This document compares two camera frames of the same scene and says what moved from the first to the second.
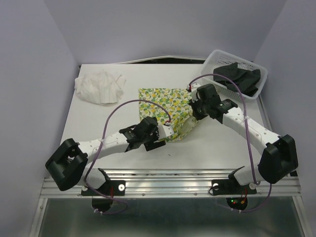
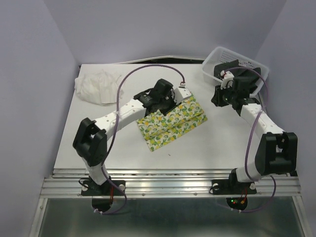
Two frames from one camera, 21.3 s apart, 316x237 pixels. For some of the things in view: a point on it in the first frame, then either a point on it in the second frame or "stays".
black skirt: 247,80 stays
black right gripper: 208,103 -> 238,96
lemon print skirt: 176,101 stays
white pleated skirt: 103,88 stays
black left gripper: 151,143 -> 174,105
